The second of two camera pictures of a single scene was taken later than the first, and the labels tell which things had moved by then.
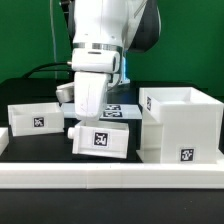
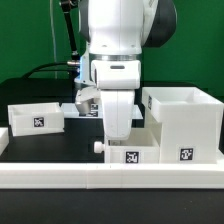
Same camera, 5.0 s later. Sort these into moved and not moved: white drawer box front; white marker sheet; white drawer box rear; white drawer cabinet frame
Moved: white drawer box front
Not moved: white drawer box rear; white drawer cabinet frame; white marker sheet
